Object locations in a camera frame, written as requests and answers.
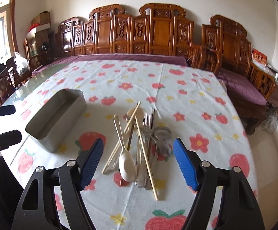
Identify stacked cardboard boxes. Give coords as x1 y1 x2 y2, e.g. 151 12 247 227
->
24 11 51 58

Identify plastic bag on floor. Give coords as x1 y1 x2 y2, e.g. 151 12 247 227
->
259 107 278 133

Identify rectangular metal tin container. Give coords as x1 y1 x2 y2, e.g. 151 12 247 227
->
25 89 86 153

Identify cream plastic ladle spoon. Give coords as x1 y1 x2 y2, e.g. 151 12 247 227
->
109 108 146 170

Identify strawberry flower print tablecloth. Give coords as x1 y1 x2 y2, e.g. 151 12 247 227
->
9 60 257 229

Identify carved wooden armchair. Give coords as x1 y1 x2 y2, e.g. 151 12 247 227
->
201 15 275 135

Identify wooden chair at left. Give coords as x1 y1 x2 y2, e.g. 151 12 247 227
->
0 57 31 105

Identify stainless steel fork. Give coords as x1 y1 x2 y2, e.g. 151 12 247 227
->
136 113 151 190

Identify carved wooden sofa bench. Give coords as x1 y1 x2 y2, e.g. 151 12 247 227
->
31 2 206 77

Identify stainless steel spoon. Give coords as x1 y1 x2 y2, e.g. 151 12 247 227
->
157 137 172 157
154 126 171 141

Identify dark brown wooden chopstick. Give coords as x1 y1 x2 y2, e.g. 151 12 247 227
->
127 125 134 152

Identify light bamboo chopstick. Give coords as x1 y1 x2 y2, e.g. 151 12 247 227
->
135 116 159 201
102 101 141 174

